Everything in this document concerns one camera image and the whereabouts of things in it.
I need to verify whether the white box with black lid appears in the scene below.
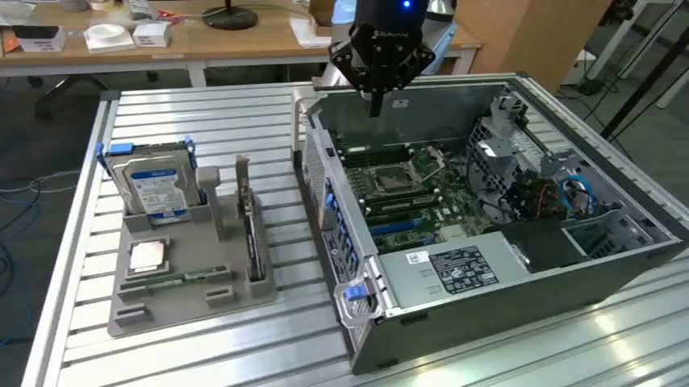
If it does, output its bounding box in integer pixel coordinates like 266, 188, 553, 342
11, 24, 70, 53

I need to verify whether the CPU socket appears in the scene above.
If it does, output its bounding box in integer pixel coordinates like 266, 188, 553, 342
368, 163, 420, 195

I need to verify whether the brown cardboard box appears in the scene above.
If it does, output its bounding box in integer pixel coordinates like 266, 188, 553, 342
308, 0, 337, 28

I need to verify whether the graphics card with black shroud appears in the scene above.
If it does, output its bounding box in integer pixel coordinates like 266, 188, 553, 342
236, 155, 269, 283

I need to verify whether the grey power supply unit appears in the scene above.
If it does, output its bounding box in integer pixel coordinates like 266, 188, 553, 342
376, 233, 532, 311

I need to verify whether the grey parts rack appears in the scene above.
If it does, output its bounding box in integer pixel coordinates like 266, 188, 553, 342
107, 164, 281, 339

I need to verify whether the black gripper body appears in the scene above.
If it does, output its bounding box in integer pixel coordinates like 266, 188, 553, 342
349, 0, 426, 92

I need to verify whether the red wire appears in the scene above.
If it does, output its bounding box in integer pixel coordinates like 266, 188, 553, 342
532, 181, 556, 218

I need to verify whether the white floor cable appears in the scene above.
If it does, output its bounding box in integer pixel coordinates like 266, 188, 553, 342
0, 169, 82, 194

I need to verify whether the metal socket cover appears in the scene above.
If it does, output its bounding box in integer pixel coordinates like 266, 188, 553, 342
408, 145, 449, 178

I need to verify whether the black chair base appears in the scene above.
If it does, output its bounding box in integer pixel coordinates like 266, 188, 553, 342
26, 72, 161, 120

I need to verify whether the stack of papers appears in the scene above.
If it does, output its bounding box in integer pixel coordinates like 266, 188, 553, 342
288, 15, 334, 49

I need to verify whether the wooden desk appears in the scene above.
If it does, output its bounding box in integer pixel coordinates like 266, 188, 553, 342
0, 0, 484, 88

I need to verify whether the black lamp base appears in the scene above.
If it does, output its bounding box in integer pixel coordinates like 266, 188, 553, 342
202, 0, 260, 31

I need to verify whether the white square tray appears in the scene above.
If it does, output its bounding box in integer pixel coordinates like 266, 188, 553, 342
83, 23, 137, 56

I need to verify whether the perforated metal disk bay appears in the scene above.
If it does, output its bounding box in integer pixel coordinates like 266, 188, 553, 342
467, 94, 545, 194

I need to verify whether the green RAM stick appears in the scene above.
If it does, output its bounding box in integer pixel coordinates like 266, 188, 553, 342
119, 264, 232, 290

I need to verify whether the silver chipset heatsink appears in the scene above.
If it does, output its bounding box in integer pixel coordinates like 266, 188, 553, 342
439, 224, 471, 243

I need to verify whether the grey open disk bay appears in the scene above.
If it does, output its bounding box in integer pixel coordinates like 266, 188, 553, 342
559, 209, 659, 260

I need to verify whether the white packet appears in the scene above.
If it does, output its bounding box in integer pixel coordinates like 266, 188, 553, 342
125, 0, 159, 20

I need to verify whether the green motherboard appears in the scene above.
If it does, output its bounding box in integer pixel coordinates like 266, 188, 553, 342
337, 136, 503, 253

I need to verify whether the black stand pole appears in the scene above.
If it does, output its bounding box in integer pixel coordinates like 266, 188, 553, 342
600, 0, 689, 142

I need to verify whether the blue wire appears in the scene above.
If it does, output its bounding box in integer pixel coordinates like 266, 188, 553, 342
559, 175, 600, 214

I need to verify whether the hard disk in blue caddy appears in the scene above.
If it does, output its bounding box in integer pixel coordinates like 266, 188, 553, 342
95, 135, 210, 226

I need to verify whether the installed dark RAM stick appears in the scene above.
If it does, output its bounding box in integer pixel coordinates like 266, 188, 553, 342
370, 192, 439, 217

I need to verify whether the open black PC case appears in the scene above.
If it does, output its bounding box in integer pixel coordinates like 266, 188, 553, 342
290, 71, 689, 376

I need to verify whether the small white box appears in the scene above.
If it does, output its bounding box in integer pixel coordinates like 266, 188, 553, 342
131, 22, 174, 48

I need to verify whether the silver CPU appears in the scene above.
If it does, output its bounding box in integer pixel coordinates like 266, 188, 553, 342
131, 241, 167, 272

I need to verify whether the blue floor cable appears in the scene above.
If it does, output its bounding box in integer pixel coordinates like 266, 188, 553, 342
0, 193, 42, 347

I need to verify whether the blue expansion slot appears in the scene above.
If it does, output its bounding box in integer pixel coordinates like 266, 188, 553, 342
370, 219, 422, 238

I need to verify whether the wooden cabinet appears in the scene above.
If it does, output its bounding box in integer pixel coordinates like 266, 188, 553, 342
455, 0, 615, 90

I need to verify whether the white desk frame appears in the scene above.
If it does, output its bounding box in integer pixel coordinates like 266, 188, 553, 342
584, 0, 689, 110

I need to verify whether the orange box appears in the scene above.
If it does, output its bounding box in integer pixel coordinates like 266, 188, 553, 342
0, 30, 21, 57

